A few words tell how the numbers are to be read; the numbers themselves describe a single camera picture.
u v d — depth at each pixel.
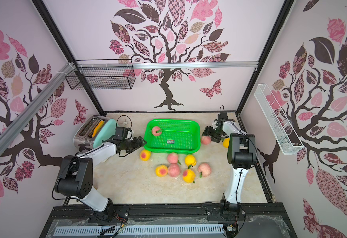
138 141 0.85
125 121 1.13
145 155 0.90
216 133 0.87
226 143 0.95
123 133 0.75
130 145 0.81
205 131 0.92
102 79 1.21
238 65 1.72
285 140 0.73
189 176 0.81
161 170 0.83
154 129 1.02
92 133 0.86
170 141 1.02
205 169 0.83
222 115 0.85
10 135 0.54
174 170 0.83
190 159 0.88
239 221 0.71
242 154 0.55
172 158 0.88
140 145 0.84
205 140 0.96
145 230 0.70
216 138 0.92
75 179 0.46
